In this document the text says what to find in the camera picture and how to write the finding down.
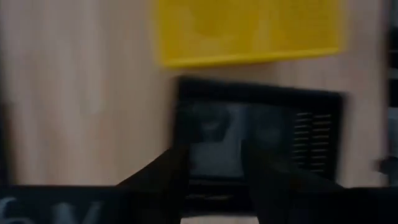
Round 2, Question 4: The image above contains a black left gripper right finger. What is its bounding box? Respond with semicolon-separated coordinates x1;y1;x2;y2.
240;139;398;224

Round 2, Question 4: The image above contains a yellow plastic basket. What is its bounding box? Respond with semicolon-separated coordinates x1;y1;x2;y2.
154;0;345;68

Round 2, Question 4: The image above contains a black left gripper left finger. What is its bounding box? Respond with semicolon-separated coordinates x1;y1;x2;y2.
0;144;190;224

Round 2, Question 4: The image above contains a black plastic basket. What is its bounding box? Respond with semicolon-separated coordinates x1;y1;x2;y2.
174;75;345;218

